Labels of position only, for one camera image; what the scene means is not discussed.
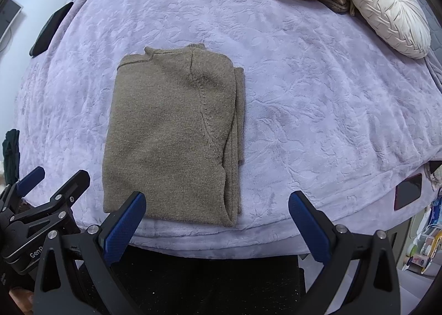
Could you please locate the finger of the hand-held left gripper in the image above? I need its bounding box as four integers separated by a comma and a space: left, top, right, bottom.
0, 166, 46, 214
10, 169, 92, 231

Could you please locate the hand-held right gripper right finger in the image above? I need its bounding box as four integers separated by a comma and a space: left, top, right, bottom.
288, 191, 402, 315

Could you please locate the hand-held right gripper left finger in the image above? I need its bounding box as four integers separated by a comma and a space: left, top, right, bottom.
33, 191, 146, 315

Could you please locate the brown knit sweater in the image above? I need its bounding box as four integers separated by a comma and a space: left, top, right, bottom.
102, 44, 246, 227

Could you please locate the dark green cloth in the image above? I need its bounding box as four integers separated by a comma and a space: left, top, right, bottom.
2, 128, 21, 186

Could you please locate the dark red phone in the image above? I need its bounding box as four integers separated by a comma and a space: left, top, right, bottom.
394, 173, 423, 212

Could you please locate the group of colourful small containers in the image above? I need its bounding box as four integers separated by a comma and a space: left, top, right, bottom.
401, 194, 442, 276

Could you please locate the beige crumpled cloth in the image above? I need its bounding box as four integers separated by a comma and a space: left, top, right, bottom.
424, 161, 442, 193

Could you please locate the purple embossed blanket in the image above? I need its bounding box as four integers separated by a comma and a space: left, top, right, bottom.
15, 0, 442, 260

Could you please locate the black flat case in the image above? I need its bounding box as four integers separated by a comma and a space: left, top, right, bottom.
29, 2, 75, 57

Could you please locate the dark monitor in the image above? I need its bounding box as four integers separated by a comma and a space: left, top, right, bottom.
0, 0, 24, 46

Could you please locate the grey quilted headboard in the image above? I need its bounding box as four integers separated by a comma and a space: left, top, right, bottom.
411, 0, 442, 91

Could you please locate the round cream pleated pillow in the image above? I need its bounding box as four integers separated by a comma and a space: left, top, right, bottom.
340, 0, 432, 60

